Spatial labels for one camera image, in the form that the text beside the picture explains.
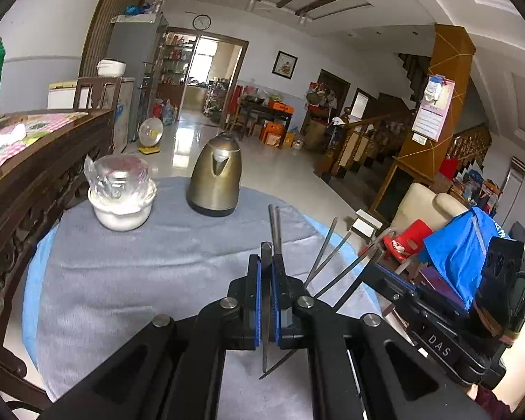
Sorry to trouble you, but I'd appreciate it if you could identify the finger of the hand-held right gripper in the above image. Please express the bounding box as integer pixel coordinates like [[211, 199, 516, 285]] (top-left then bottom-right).
[[366, 261, 421, 300]]

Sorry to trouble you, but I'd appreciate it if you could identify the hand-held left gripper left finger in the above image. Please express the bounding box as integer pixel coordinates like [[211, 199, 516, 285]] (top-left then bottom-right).
[[39, 254, 263, 420]]

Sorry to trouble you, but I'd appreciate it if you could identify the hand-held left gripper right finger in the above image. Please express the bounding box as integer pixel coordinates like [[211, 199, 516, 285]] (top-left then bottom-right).
[[271, 251, 491, 420]]

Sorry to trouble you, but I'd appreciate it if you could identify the dark metal chopstick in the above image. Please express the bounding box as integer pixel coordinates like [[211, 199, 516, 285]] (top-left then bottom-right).
[[261, 203, 277, 373], [259, 350, 301, 380], [334, 247, 385, 313], [275, 206, 284, 257], [304, 216, 339, 287], [313, 231, 355, 298]]

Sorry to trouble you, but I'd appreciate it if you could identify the person's right forearm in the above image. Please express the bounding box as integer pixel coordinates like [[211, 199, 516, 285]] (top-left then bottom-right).
[[466, 383, 516, 419]]

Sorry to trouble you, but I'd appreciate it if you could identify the red plastic stool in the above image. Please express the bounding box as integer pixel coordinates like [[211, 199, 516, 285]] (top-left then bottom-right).
[[382, 219, 434, 264]]

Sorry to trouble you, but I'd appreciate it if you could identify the white step stool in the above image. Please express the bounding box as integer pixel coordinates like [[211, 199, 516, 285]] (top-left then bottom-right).
[[349, 209, 384, 246]]

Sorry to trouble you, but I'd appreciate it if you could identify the blue cloth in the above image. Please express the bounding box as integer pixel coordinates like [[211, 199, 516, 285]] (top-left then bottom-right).
[[422, 206, 515, 312]]

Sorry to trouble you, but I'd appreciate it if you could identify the beige armchair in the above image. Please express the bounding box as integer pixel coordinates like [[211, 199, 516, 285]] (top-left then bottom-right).
[[391, 182, 470, 246]]

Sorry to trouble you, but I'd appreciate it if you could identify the grey table cloth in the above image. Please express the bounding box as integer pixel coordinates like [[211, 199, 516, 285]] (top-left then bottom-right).
[[35, 177, 388, 420]]

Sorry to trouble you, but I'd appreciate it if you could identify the brass-coloured electric kettle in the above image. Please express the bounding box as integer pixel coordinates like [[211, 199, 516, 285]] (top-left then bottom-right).
[[186, 131, 244, 218]]

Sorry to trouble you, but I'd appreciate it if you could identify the white bowl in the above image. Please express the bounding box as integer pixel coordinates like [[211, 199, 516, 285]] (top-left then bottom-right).
[[87, 178, 158, 232]]

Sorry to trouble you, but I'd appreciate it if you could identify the orange plastic crate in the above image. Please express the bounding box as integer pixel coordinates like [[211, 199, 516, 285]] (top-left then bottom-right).
[[260, 123, 286, 148]]

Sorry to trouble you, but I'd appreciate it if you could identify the wooden pillar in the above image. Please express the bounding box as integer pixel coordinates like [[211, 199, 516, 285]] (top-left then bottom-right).
[[397, 23, 476, 181]]

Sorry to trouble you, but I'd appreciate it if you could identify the clear plastic bag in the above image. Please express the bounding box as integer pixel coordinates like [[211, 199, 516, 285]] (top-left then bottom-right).
[[83, 153, 152, 211]]

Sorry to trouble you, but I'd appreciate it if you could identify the dark wooden table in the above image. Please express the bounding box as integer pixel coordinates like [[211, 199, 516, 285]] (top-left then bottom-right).
[[237, 97, 295, 137]]

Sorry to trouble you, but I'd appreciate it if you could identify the round electric heater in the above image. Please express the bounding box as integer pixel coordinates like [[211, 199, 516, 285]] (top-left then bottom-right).
[[138, 118, 165, 155]]

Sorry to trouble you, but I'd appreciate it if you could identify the light blue table cover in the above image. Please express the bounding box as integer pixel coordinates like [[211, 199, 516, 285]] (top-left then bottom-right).
[[23, 210, 368, 372]]

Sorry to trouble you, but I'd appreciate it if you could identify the white chest freezer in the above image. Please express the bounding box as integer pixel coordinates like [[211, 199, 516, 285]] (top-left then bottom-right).
[[47, 77, 137, 155]]

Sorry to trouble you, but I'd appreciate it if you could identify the dark carved wooden sideboard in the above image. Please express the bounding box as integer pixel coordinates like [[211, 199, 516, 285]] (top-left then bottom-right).
[[0, 109, 115, 407]]

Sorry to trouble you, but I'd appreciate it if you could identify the dark wooden chair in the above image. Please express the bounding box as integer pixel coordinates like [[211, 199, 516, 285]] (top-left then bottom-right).
[[73, 76, 124, 111]]

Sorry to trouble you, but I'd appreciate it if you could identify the white rice cooker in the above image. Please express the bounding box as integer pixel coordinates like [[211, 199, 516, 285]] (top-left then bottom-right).
[[97, 58, 127, 78]]

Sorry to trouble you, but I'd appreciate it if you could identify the grey refrigerator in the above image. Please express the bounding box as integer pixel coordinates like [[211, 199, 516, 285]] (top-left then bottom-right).
[[107, 13, 169, 143]]

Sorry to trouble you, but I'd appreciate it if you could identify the chequered cloth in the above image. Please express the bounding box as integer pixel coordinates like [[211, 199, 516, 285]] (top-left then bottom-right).
[[0, 111, 89, 181]]

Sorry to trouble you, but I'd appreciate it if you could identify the wall calendar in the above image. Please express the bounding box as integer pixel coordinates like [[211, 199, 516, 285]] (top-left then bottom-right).
[[411, 74, 456, 143]]

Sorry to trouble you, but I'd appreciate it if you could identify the framed wall picture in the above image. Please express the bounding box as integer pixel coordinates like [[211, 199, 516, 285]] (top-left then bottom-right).
[[272, 50, 299, 81]]

